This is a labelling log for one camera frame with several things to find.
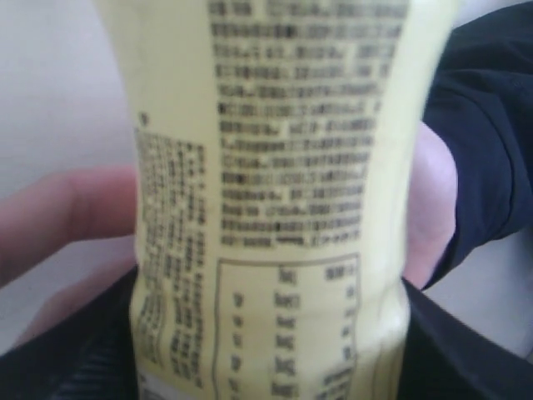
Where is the person's open hand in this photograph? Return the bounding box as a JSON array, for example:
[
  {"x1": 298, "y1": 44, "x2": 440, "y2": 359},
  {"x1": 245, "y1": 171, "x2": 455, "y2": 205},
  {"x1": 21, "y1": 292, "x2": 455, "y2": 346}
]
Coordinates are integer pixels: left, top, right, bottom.
[{"x1": 0, "y1": 122, "x2": 459, "y2": 347}]

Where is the black sleeved forearm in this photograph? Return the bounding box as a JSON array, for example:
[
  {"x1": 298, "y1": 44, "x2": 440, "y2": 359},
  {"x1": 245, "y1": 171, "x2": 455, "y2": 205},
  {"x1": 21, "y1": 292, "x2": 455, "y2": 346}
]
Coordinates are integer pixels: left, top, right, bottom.
[{"x1": 423, "y1": 2, "x2": 532, "y2": 284}]

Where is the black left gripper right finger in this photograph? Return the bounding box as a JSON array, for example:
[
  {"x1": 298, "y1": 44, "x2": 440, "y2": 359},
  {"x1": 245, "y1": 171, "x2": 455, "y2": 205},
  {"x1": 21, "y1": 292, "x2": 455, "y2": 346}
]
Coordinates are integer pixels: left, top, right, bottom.
[{"x1": 397, "y1": 281, "x2": 532, "y2": 400}]

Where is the yellow bottle red cap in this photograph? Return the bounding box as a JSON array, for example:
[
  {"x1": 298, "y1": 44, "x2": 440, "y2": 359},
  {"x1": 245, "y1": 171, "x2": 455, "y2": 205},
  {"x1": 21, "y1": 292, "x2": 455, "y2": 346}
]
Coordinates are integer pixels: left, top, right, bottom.
[{"x1": 95, "y1": 1, "x2": 458, "y2": 399}]

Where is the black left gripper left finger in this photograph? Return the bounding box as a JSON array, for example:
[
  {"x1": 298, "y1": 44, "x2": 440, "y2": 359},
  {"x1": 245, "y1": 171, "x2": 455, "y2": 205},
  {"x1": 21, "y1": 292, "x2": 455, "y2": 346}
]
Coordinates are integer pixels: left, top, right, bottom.
[{"x1": 1, "y1": 270, "x2": 138, "y2": 399}]

